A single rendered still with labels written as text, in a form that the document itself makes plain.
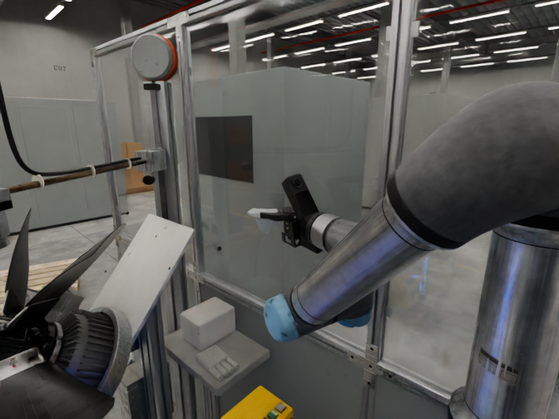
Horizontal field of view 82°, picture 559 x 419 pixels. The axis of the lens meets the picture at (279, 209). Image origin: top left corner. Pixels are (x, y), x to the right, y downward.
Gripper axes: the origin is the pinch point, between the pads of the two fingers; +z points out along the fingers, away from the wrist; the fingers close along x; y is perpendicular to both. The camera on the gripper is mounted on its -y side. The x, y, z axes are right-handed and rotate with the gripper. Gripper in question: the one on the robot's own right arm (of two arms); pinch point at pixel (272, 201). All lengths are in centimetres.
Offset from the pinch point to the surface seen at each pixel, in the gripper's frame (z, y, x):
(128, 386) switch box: 29, 56, -45
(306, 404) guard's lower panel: 4, 78, 6
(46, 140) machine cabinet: 561, -7, -76
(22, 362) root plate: 4, 19, -59
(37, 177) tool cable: 14, -15, -47
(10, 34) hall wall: 1227, -297, -116
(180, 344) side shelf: 37, 57, -26
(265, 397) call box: -19.0, 36.3, -18.5
